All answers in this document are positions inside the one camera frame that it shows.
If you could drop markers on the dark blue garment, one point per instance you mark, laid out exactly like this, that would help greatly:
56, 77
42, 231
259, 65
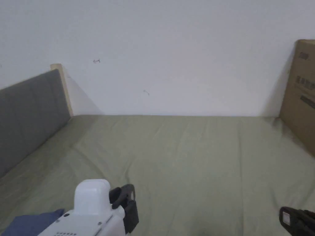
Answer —
29, 225

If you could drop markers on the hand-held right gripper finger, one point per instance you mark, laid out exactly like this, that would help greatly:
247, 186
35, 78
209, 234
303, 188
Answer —
295, 221

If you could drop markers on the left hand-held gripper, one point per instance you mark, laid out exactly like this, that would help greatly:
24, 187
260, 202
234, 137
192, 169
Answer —
91, 211

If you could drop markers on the bed with pale green sheet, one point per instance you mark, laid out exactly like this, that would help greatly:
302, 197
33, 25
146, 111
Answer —
187, 157

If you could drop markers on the brown cardboard carton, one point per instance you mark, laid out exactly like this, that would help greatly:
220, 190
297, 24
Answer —
299, 105

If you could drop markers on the grey padded headboard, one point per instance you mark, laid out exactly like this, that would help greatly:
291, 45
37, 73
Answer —
29, 115

